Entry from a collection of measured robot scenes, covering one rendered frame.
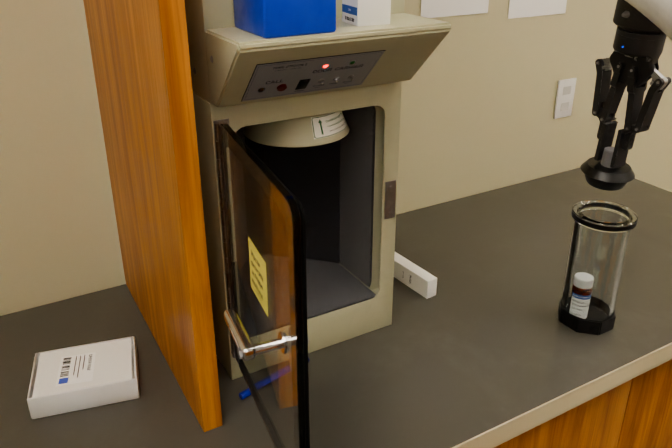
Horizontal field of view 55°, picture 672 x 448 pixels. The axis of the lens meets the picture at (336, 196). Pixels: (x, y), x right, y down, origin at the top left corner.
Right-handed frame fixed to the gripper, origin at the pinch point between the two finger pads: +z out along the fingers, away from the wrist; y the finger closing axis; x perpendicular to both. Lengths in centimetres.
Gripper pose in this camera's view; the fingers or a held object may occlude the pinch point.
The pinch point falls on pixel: (613, 144)
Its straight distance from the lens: 123.1
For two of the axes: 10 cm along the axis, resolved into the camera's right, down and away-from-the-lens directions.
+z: -0.2, 8.8, 4.7
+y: -4.9, -4.2, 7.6
